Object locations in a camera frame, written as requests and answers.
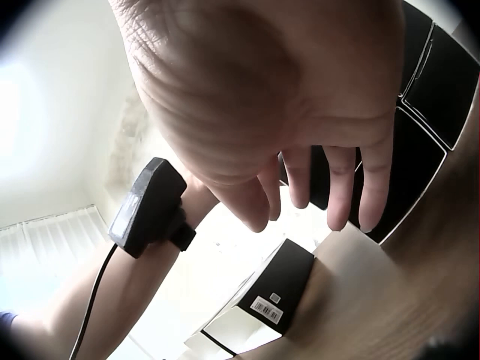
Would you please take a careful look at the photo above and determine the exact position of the person's left hand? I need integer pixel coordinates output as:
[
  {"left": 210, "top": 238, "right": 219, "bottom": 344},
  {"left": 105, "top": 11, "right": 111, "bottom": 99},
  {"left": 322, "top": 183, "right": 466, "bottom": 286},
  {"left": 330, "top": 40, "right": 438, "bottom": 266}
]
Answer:
[{"left": 182, "top": 176, "right": 220, "bottom": 227}]

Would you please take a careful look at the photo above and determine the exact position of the person's right hand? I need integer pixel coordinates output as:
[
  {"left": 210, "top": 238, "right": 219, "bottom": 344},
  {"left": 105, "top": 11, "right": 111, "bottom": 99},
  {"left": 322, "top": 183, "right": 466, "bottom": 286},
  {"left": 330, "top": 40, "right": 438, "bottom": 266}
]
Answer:
[{"left": 109, "top": 0, "right": 407, "bottom": 233}]

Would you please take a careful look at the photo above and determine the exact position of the person's right ring finger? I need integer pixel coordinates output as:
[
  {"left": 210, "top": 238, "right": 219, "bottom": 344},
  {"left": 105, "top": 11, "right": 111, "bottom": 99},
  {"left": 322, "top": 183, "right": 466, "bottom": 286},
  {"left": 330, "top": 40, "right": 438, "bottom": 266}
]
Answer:
[{"left": 323, "top": 146, "right": 357, "bottom": 232}]

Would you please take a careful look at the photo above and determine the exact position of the person's right index finger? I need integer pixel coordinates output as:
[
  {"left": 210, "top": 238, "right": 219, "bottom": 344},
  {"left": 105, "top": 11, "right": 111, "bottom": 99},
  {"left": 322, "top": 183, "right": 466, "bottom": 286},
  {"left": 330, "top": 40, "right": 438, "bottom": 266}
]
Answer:
[{"left": 267, "top": 154, "right": 282, "bottom": 222}]

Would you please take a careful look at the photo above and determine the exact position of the person's right little finger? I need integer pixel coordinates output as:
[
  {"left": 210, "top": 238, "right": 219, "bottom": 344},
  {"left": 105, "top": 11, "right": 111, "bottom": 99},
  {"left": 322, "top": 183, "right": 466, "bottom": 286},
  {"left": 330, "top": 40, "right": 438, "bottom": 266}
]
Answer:
[{"left": 355, "top": 109, "right": 395, "bottom": 232}]

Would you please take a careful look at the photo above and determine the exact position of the person's right middle finger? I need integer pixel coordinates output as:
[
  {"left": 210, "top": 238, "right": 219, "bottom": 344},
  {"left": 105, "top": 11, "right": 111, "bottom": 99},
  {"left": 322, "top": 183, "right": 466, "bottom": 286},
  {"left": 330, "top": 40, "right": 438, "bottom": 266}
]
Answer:
[{"left": 280, "top": 147, "right": 312, "bottom": 209}]

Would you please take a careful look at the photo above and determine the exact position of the person's right thumb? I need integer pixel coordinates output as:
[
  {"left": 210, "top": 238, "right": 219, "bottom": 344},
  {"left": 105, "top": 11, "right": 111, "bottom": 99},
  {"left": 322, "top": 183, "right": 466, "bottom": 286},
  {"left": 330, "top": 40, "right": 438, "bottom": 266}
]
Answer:
[{"left": 210, "top": 161, "right": 271, "bottom": 233}]

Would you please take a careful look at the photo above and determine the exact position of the black product box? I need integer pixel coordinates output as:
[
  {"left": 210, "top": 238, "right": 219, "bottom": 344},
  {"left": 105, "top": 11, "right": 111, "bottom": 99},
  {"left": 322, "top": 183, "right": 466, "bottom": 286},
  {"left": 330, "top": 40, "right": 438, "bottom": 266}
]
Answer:
[{"left": 184, "top": 238, "right": 315, "bottom": 357}]

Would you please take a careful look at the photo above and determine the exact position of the black wrist band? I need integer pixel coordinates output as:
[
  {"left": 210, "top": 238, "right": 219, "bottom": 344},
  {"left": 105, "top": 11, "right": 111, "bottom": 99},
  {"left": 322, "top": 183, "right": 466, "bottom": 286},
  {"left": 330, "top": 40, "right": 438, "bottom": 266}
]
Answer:
[{"left": 108, "top": 157, "right": 197, "bottom": 260}]

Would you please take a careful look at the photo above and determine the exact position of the stack of black boxes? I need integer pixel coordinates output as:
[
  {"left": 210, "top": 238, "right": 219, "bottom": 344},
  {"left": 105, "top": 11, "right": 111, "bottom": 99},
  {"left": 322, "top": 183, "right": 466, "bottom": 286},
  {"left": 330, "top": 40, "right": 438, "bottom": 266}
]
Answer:
[{"left": 277, "top": 0, "right": 480, "bottom": 244}]

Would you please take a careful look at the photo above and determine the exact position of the white sheer curtain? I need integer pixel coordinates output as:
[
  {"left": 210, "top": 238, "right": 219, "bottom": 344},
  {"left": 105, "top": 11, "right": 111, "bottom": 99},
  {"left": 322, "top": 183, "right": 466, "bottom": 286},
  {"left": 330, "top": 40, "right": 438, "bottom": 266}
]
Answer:
[{"left": 0, "top": 204, "right": 113, "bottom": 270}]

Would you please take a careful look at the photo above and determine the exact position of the person's body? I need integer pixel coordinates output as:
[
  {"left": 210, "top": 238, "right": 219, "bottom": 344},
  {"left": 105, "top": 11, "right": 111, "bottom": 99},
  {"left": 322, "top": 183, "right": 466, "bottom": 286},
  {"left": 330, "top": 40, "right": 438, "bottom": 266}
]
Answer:
[{"left": 0, "top": 310, "right": 19, "bottom": 332}]

